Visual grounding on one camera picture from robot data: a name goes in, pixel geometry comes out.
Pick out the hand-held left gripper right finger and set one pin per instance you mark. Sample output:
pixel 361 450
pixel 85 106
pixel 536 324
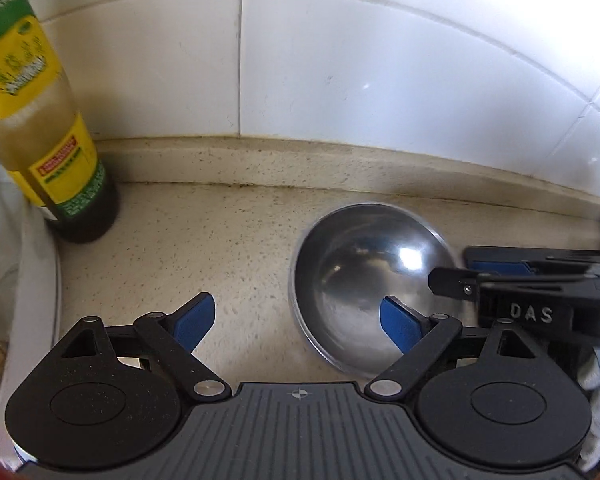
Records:
pixel 400 325

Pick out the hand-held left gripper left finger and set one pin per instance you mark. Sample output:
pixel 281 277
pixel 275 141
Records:
pixel 195 317

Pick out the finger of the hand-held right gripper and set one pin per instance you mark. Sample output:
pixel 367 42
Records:
pixel 500 266
pixel 455 282

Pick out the stainless steel bowl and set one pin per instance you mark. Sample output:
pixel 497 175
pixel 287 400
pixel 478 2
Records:
pixel 350 270

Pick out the white two-tier condiment rack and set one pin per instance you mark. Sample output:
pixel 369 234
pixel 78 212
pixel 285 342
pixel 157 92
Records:
pixel 37 280

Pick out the green yellow label sauce bottle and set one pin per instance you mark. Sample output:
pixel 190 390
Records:
pixel 55 160

